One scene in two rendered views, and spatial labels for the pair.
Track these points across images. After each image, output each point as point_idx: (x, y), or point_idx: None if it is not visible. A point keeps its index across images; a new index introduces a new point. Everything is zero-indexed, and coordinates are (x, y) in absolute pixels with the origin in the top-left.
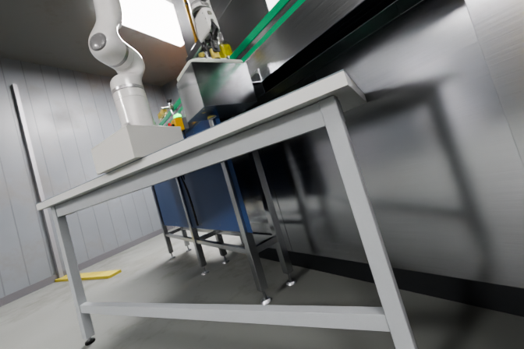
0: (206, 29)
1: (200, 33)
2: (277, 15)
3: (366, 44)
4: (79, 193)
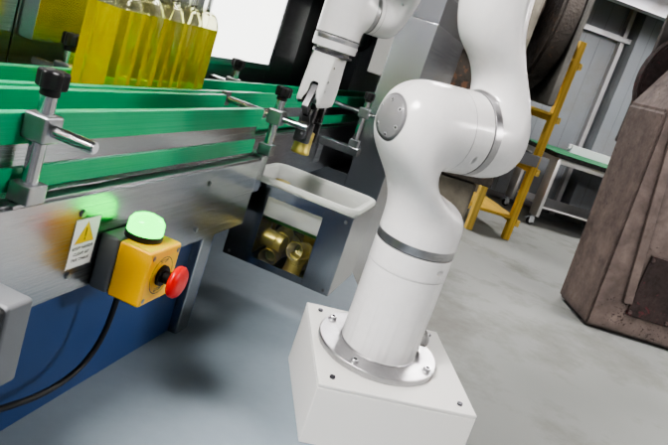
0: (332, 101)
1: (328, 93)
2: (284, 110)
3: None
4: None
